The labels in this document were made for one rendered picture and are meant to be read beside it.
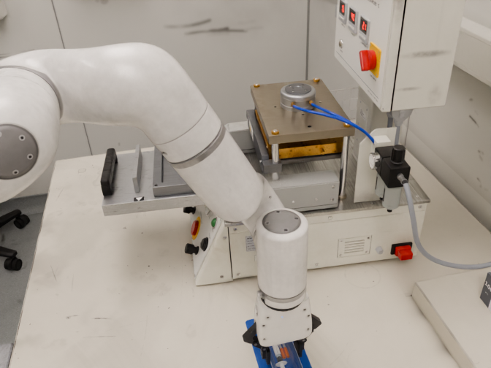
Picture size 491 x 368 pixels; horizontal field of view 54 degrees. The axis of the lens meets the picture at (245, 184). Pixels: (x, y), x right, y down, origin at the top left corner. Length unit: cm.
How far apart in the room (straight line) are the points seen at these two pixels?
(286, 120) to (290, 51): 160
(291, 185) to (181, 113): 48
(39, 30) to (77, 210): 121
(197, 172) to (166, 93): 12
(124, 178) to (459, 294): 78
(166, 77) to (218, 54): 195
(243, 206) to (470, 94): 88
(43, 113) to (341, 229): 75
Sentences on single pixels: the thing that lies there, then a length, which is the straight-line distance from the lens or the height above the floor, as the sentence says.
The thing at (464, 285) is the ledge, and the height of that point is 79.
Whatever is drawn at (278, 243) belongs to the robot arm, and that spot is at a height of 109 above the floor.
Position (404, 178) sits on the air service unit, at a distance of 93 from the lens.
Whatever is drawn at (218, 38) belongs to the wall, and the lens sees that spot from 251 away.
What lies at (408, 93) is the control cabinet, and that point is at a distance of 100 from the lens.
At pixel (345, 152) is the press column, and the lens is 105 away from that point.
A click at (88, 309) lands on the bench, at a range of 118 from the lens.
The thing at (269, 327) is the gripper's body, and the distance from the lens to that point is 89.
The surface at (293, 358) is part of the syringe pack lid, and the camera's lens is 100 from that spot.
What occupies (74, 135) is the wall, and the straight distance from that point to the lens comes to 268.
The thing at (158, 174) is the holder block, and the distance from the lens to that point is 111.
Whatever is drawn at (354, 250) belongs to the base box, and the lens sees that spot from 117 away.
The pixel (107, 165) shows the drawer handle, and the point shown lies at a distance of 115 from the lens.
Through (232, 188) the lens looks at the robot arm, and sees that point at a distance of 66.
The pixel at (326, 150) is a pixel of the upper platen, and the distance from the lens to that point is 107.
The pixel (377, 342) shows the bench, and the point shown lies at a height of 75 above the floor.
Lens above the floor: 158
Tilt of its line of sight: 34 degrees down
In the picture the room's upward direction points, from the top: 3 degrees counter-clockwise
